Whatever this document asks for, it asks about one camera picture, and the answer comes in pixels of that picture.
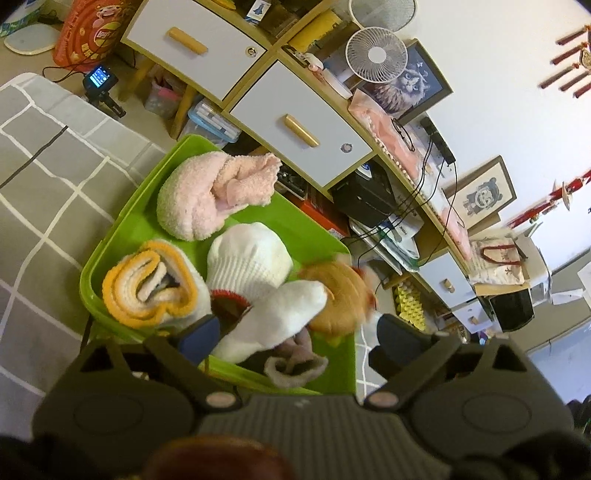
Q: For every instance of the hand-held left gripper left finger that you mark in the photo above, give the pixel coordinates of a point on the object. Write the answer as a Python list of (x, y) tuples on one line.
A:
[(202, 339)]

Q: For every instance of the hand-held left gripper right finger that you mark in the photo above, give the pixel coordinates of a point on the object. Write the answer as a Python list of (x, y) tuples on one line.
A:
[(395, 337)]

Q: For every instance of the orange fluffy sock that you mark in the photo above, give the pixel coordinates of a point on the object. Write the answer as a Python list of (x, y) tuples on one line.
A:
[(337, 295)]

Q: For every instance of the white knitted sock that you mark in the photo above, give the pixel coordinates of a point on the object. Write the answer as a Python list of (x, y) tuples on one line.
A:
[(277, 318)]

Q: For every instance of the white glove with red cuff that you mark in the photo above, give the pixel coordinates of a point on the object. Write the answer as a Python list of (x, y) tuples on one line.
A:
[(249, 258)]

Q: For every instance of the mauve fluffy sock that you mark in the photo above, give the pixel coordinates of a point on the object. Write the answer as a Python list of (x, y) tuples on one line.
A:
[(295, 364)]

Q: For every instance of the yellow white sock roll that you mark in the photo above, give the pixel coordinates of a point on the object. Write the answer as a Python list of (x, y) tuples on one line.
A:
[(138, 258)]

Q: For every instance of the pink fluffy sock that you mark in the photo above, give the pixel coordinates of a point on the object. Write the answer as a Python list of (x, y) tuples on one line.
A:
[(189, 203)]

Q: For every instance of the green plastic bin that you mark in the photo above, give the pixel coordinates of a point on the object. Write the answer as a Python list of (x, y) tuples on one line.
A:
[(300, 230)]

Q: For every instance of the yellow egg tray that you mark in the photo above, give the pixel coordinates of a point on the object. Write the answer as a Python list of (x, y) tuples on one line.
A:
[(411, 304)]

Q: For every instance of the small white drawer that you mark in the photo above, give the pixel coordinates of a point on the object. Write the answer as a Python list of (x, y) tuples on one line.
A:
[(445, 281)]

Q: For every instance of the pile of white bags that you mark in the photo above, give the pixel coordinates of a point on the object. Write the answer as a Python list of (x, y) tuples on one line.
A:
[(397, 235)]

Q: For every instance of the black waste bin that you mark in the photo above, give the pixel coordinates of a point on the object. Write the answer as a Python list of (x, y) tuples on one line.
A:
[(512, 309)]

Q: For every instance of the orange cardboard box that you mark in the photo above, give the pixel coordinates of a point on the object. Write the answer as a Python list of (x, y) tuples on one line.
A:
[(323, 214)]

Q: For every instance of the black case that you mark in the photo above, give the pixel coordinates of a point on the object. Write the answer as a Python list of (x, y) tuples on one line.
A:
[(364, 194)]

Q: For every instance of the framed cartoon bear picture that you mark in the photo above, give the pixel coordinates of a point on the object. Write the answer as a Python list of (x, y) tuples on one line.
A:
[(480, 198)]

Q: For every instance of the eyeglasses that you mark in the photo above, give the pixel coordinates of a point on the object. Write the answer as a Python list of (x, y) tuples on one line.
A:
[(402, 134)]

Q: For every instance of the black power strip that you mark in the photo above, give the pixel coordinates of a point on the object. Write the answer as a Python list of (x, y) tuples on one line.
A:
[(438, 138)]

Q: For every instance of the grey checked tablecloth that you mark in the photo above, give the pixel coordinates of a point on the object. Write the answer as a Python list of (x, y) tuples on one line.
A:
[(46, 207)]

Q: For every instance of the pink cloth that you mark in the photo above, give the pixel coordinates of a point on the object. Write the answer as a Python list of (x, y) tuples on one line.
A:
[(383, 124)]

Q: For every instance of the clear plastic storage box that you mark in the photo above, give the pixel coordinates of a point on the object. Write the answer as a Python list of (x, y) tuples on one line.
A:
[(214, 122)]

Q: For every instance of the white drawer with round sticker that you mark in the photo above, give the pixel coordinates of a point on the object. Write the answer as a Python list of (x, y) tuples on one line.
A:
[(295, 120)]

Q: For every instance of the framed cat picture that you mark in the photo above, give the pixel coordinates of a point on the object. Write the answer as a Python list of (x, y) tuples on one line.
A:
[(411, 83)]

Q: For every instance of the white desk fan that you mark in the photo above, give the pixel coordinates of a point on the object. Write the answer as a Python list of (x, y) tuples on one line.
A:
[(376, 55)]

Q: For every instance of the white drawer with keyhole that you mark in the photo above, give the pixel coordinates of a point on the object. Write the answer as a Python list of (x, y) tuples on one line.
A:
[(184, 50)]

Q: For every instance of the wooden cabinet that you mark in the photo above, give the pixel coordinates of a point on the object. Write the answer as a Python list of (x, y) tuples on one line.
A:
[(277, 50)]

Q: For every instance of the white round fan grille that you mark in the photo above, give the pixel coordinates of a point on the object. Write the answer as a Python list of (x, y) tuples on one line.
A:
[(383, 14)]

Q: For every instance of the red snack bag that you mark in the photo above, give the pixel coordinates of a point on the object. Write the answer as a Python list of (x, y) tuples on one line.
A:
[(97, 32)]

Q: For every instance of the small camera with screen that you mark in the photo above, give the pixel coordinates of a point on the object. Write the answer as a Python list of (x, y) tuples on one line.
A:
[(99, 78)]

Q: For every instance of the red wall ornament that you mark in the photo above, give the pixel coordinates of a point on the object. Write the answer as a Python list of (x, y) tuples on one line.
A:
[(570, 60)]

